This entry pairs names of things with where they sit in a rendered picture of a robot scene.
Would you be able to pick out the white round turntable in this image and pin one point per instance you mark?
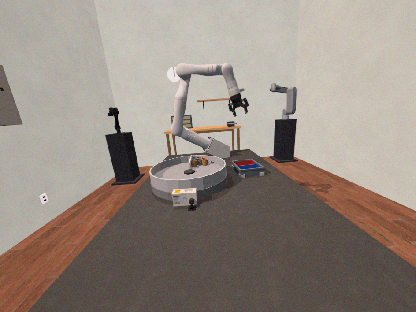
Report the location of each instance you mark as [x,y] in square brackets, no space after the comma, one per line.
[176,180]

